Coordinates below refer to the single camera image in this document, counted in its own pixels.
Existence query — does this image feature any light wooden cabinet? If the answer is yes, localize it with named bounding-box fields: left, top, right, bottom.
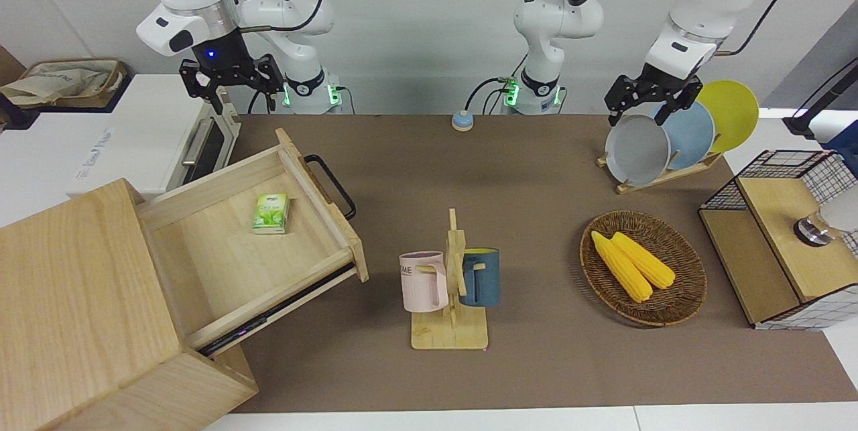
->
left=0, top=178, right=259, bottom=431

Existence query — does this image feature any wooden drawer with black handle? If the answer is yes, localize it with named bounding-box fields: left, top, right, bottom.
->
left=136, top=127, right=370, bottom=359

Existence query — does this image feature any grey plate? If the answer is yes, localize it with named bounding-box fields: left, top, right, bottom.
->
left=604, top=113, right=672, bottom=187

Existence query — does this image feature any light blue plate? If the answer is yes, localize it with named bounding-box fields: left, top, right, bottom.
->
left=653, top=101, right=717, bottom=171

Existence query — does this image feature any brown cardboard box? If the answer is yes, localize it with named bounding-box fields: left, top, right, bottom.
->
left=19, top=58, right=129, bottom=110

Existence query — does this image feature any frosted bottle with metal cap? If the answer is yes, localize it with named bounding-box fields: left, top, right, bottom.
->
left=794, top=199, right=858, bottom=248

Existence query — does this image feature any yellow corn cob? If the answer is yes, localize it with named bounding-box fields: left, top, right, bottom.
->
left=611, top=231, right=677, bottom=290
left=590, top=230, right=654, bottom=304

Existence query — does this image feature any pink mug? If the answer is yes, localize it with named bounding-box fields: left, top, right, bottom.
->
left=399, top=251, right=449, bottom=314

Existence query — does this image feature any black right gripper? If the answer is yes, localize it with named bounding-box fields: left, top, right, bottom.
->
left=179, top=27, right=286, bottom=117

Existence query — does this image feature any yellow plate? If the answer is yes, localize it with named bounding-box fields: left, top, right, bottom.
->
left=696, top=79, right=760, bottom=154

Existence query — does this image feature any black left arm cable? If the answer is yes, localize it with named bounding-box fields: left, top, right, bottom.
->
left=713, top=0, right=800, bottom=58

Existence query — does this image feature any beige cloth bag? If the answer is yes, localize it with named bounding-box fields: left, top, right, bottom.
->
left=0, top=61, right=123, bottom=107

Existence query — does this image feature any round wicker basket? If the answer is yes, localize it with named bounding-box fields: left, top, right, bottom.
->
left=579, top=210, right=709, bottom=328

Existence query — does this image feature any wooden mug rack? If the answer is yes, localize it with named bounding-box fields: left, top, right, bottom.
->
left=410, top=208, right=491, bottom=351

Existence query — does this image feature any black wire wooden shelf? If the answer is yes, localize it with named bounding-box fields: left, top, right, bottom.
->
left=698, top=149, right=858, bottom=332

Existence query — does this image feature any green tissue pack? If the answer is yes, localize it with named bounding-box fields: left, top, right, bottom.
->
left=252, top=193, right=291, bottom=236

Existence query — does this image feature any brown table mat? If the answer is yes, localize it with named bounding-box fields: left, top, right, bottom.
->
left=200, top=113, right=858, bottom=414

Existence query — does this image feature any dark blue mug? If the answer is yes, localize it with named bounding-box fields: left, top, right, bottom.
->
left=459, top=247, right=501, bottom=308

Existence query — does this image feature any wooden plate rack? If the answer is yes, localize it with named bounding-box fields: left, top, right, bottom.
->
left=596, top=149, right=725, bottom=196

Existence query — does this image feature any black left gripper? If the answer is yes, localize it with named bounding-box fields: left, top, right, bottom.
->
left=604, top=63, right=704, bottom=127

